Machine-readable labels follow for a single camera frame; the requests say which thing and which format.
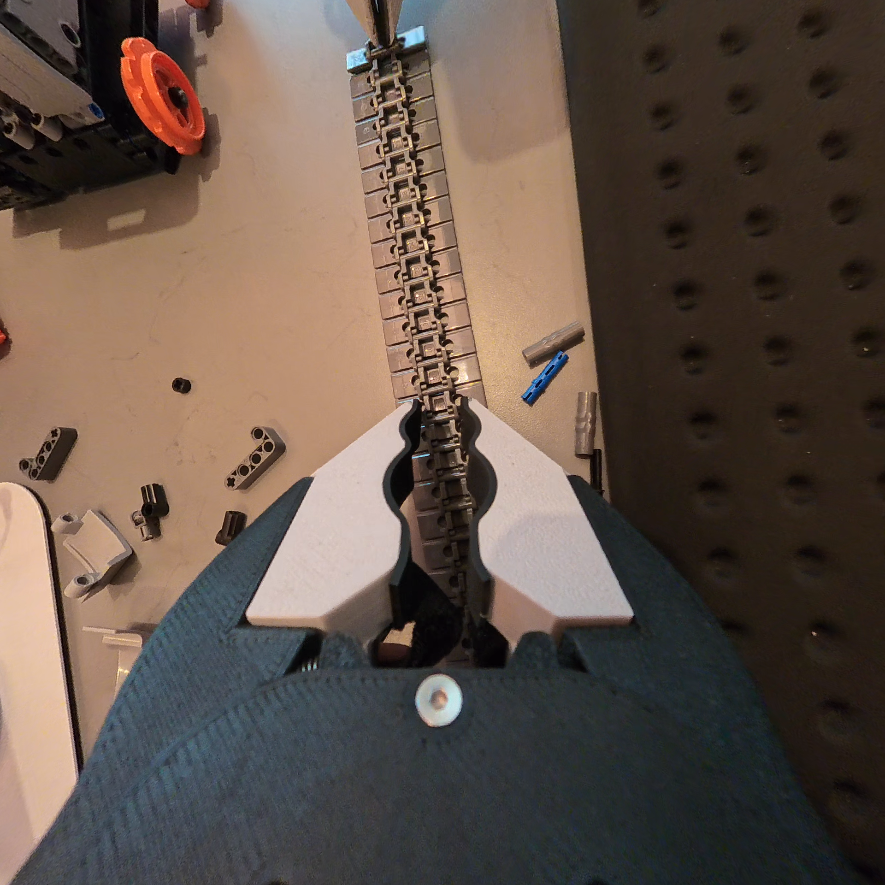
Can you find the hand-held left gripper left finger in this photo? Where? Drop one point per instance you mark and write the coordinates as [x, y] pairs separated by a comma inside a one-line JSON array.
[[332, 546]]

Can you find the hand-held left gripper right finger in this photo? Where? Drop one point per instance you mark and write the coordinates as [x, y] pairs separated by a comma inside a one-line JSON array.
[[553, 546]]

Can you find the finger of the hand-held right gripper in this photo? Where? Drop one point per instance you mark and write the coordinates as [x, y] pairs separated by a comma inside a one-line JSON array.
[[393, 15], [365, 17]]

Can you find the black long toy pin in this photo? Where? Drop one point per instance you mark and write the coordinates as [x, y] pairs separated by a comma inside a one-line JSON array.
[[596, 470]]

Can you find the black pin joiner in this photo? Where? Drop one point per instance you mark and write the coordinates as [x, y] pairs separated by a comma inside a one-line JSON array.
[[230, 527]]

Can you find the dark grey long bent liftarm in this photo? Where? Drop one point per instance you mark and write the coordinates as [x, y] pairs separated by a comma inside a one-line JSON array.
[[254, 458]]

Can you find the grey connector tube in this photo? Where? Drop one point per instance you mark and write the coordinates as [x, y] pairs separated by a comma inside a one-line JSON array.
[[553, 342], [586, 422]]

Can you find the blue toy pin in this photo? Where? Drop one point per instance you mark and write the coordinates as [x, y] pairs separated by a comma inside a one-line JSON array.
[[545, 377]]

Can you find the black axle pin connector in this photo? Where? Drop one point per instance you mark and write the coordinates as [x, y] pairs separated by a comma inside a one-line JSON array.
[[151, 510]]

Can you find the light grey holed curved panel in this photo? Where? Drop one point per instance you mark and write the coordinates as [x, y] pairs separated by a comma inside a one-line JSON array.
[[117, 636]]

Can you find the dark studded panel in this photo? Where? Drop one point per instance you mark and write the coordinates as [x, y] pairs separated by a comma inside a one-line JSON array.
[[747, 415]]

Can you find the dark grey short bent liftarm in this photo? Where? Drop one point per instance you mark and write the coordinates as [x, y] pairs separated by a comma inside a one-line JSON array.
[[48, 453]]

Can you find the toy vehicle with orange wheels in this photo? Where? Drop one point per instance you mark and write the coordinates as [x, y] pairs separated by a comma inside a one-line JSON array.
[[62, 104]]

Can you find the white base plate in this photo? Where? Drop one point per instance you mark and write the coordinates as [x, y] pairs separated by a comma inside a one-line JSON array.
[[27, 657]]

